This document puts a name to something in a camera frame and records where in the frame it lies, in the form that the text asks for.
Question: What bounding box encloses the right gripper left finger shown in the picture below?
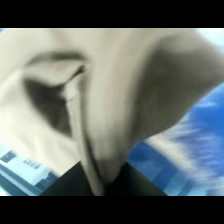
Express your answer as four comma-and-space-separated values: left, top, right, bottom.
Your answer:
40, 161, 98, 197

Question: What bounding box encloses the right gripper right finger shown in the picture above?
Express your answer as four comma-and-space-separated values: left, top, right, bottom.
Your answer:
104, 161, 168, 197

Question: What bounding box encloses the brown garment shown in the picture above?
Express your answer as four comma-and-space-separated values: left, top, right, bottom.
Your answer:
0, 27, 224, 197

